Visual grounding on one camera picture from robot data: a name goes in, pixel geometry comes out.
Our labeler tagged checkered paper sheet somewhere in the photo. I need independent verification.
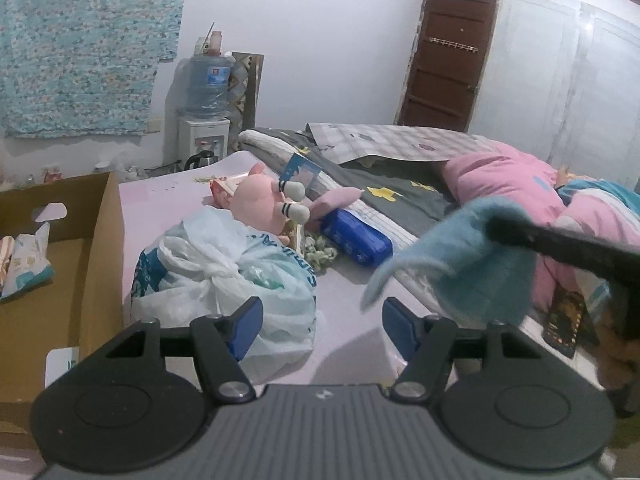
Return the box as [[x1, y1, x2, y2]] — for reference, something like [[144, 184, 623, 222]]
[[305, 121, 506, 167]]

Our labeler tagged white paper card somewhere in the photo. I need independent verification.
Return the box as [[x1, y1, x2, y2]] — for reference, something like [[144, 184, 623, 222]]
[[46, 347, 81, 386]]

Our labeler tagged white plastic bag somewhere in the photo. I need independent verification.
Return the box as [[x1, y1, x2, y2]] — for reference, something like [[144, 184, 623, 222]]
[[129, 207, 318, 371]]

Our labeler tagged brown cardboard box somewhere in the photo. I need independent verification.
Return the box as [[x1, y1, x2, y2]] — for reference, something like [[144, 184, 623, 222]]
[[0, 171, 126, 453]]

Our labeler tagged pink blanket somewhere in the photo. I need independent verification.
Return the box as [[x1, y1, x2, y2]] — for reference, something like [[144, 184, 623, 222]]
[[440, 141, 640, 311]]

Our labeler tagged black electric kettle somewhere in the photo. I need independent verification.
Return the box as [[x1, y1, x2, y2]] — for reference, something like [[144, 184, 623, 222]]
[[184, 150, 221, 172]]

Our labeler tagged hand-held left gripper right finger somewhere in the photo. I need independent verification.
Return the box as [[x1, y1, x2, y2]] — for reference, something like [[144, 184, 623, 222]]
[[382, 297, 543, 403]]

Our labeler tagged white wardrobe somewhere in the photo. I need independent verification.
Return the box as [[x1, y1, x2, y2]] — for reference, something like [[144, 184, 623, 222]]
[[470, 0, 640, 191]]

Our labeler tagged grey blanket with yellow print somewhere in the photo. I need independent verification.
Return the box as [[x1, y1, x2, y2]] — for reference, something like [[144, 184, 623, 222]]
[[252, 127, 461, 226]]

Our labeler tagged light blue quilted towel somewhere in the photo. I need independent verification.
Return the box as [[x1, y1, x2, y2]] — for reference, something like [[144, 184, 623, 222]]
[[361, 196, 538, 328]]

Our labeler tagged patterned framed board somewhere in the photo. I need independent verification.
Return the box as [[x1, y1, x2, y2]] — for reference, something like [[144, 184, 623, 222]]
[[227, 51, 264, 133]]

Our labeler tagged green white small cloth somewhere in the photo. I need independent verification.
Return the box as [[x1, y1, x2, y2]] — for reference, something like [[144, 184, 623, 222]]
[[302, 232, 341, 273]]

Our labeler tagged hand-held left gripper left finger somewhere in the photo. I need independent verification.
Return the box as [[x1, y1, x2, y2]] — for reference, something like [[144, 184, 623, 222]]
[[102, 296, 264, 403]]

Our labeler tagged white water dispenser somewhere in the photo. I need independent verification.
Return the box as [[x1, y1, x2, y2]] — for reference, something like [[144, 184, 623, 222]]
[[177, 115, 232, 166]]

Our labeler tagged blue patterned wall cloth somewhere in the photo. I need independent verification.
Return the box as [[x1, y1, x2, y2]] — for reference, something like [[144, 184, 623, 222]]
[[0, 0, 191, 137]]

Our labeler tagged door hook rack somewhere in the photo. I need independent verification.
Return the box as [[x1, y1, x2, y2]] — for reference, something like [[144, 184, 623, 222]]
[[427, 35, 479, 56]]

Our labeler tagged brown wooden door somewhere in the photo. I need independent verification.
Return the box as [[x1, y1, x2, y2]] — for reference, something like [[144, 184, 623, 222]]
[[395, 0, 499, 133]]

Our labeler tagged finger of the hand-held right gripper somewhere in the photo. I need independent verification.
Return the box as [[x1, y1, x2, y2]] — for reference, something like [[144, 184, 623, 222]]
[[487, 214, 640, 281]]

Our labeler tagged blue tissue packet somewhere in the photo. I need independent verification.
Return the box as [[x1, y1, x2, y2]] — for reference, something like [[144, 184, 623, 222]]
[[320, 206, 394, 264]]

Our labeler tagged pink red tissue packet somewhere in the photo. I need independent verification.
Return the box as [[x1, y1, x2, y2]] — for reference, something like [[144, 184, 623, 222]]
[[207, 172, 251, 206]]

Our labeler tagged white printed soft packet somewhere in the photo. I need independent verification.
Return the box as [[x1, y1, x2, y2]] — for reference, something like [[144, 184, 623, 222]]
[[0, 222, 56, 301]]

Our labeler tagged large blue water jug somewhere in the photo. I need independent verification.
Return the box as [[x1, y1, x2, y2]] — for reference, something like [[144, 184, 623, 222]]
[[184, 52, 237, 121]]

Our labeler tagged blue printed card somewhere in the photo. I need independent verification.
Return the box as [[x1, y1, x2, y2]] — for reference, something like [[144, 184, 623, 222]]
[[280, 152, 323, 198]]

